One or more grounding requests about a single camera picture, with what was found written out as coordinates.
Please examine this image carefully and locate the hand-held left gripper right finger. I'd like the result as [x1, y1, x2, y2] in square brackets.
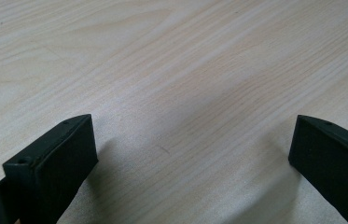
[287, 114, 348, 224]

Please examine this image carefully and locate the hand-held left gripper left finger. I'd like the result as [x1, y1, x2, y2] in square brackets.
[1, 113, 99, 224]

